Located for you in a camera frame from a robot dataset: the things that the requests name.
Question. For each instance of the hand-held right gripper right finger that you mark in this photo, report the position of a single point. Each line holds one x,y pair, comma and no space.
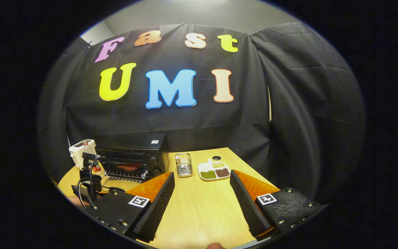
249,211

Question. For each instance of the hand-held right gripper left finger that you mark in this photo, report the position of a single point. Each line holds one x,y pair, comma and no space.
157,211

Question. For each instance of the red grilled meat slice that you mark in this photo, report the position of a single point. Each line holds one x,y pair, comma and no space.
130,167

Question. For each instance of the black electric oven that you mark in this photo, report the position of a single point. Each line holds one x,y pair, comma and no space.
133,141

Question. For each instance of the plastic bottle red label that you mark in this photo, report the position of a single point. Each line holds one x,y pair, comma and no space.
97,169

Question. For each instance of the white toaster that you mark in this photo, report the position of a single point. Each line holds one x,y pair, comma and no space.
78,152

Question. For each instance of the dark red bean pile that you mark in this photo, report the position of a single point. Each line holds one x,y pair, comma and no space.
222,172

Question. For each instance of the green bean pile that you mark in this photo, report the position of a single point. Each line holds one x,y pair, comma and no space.
208,175

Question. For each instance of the yellow bean pile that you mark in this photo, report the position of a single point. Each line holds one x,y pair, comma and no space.
218,165

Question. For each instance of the brown stick white tip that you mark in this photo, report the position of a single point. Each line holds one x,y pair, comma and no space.
177,159

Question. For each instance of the white divided plate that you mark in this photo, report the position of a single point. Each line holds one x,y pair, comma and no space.
206,167

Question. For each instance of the black backdrop cloth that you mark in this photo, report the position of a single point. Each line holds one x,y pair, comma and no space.
185,121

